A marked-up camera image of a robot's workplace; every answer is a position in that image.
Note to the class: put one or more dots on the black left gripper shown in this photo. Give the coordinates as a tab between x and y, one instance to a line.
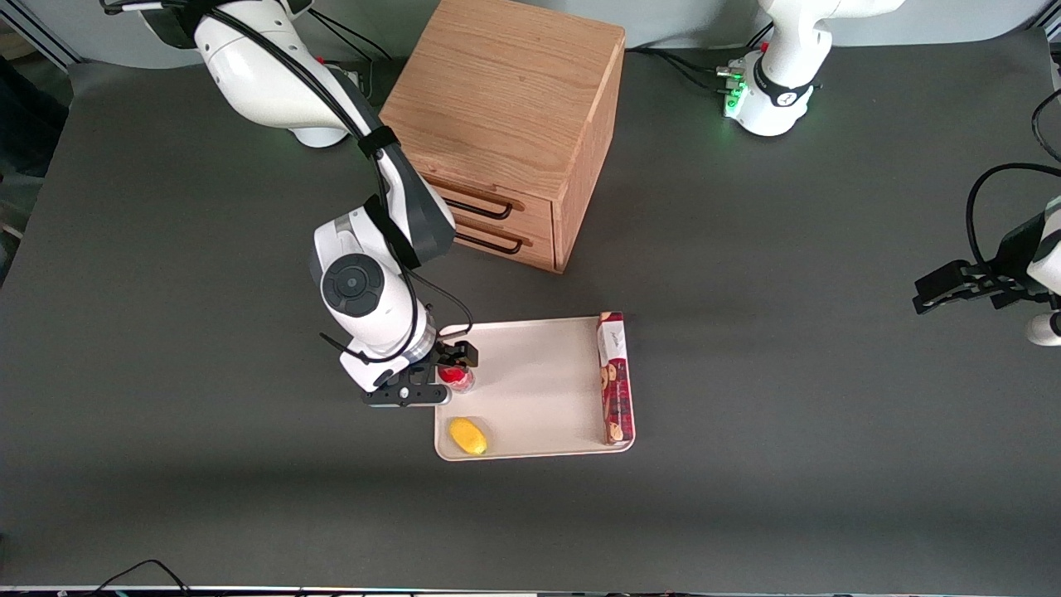
1013	250

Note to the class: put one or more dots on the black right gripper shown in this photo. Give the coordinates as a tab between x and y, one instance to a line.
448	356

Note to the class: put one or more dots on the red coke bottle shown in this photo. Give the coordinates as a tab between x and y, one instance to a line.
456	378

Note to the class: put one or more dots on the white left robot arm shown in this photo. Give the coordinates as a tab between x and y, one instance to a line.
783	91

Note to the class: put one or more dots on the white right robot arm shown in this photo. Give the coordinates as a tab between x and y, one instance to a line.
273	75

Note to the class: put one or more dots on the cream plastic tray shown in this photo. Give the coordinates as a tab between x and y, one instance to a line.
539	390

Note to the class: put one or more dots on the yellow lemon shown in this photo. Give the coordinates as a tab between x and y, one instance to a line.
468	436

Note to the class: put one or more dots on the red cookie box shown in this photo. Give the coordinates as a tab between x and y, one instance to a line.
616	390

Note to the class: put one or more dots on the wooden drawer cabinet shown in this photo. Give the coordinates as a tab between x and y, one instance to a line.
506	91

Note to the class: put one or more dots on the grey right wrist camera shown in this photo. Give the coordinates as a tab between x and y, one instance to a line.
406	395

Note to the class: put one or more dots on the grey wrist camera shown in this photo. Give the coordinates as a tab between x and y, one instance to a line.
406	395
1044	329

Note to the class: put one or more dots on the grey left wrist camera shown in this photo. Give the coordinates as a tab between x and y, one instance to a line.
1044	329

